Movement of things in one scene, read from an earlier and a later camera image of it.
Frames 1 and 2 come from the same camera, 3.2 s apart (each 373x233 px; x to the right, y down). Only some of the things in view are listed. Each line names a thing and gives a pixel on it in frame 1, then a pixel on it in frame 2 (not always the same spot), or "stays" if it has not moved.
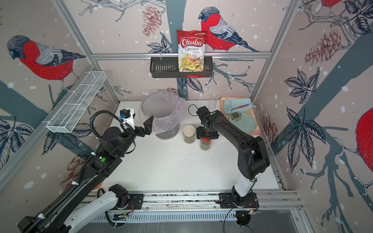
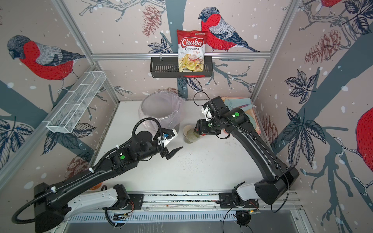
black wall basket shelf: [168, 67] stays
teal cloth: [233, 105] stays
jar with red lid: [205, 143] -> [192, 136]
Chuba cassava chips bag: [191, 47] stays
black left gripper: [147, 129] -> [165, 152]
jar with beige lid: [189, 132] stays
